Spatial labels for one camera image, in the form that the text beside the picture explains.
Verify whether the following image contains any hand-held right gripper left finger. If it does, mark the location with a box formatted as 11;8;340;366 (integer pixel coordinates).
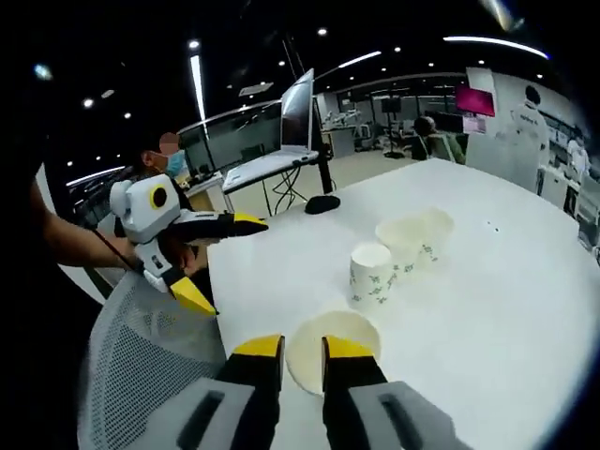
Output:
161;333;286;450

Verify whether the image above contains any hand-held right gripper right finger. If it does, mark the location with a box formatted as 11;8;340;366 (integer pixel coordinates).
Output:
320;334;471;450

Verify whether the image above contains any white printed paper cup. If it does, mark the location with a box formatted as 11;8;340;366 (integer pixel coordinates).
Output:
348;240;393;312
374;216;427;283
412;205;456;274
285;308;383;398

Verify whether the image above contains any person's left hand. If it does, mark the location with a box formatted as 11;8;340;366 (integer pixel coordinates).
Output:
157;233;208;278

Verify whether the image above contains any grey mesh office chair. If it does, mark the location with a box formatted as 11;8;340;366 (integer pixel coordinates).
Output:
76;270;227;450

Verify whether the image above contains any wide black desk monitor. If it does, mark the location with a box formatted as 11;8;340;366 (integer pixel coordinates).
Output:
176;99;284;175

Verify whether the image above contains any open white laptop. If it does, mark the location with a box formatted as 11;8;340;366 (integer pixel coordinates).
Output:
221;67;322;195

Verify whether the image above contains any straight ceiling light strip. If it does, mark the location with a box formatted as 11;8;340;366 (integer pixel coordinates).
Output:
188;52;208;124
442;34;550;61

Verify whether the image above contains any white table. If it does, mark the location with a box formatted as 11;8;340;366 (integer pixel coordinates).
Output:
204;157;597;450

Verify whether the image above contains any left hand-held gripper cable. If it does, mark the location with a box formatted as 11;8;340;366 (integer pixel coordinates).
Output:
92;228;144;274

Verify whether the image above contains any black cable bundle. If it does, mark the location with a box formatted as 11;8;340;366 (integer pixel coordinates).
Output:
267;167;302;218

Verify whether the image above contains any pink wall screen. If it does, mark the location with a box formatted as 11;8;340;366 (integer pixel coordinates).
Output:
455;83;497;119

